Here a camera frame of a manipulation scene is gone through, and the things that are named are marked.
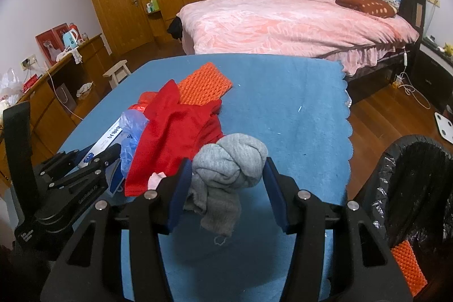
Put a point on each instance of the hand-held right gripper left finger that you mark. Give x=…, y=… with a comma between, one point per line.
x=177, y=197

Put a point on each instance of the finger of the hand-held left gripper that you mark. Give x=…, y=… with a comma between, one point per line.
x=60, y=162
x=95, y=164

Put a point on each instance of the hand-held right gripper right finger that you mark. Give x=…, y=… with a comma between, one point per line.
x=275, y=190

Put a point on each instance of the grey knotted sock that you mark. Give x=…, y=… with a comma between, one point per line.
x=226, y=164

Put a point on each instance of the black lined trash bin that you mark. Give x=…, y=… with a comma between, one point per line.
x=407, y=181

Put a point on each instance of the white and blue box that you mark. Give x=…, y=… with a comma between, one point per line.
x=106, y=141

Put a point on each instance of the blue plastic bag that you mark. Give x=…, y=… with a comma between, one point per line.
x=132, y=132

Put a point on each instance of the wooden dresser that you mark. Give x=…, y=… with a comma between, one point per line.
x=46, y=104

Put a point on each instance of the white paper bag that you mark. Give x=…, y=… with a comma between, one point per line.
x=65, y=96

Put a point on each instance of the red box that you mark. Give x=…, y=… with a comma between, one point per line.
x=30, y=82

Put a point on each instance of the white plastic bag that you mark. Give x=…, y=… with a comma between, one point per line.
x=9, y=84

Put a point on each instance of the white wooden stool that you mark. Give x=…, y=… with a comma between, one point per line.
x=118, y=70

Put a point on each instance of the white cloth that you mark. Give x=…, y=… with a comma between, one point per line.
x=72, y=55

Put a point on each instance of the orange foam sheet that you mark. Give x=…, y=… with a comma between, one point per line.
x=408, y=263
x=205, y=82

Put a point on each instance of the light blue kettle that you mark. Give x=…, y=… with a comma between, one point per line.
x=70, y=39

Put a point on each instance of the wooden door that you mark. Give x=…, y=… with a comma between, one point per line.
x=120, y=12

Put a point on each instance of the black cloth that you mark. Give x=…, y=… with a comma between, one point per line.
x=176, y=27

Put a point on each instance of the white power strip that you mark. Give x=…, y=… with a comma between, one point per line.
x=398, y=82

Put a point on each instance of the pink blanket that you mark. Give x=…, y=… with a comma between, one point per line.
x=265, y=26

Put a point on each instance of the green bottle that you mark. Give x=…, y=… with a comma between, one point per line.
x=153, y=4

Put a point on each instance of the white bathroom scale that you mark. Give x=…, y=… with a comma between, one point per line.
x=445, y=127

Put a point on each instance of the dark nightstand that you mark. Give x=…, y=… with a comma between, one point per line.
x=431, y=75

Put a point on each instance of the red dotted pillow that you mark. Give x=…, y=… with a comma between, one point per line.
x=368, y=6

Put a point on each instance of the yellow toy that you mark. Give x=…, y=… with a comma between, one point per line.
x=448, y=49

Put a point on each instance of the white wall socket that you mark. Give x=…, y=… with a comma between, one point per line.
x=29, y=62

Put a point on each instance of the red photo frame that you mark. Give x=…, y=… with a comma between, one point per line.
x=47, y=47
x=59, y=31

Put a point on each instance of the beige wall switch panel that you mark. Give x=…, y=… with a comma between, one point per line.
x=433, y=0

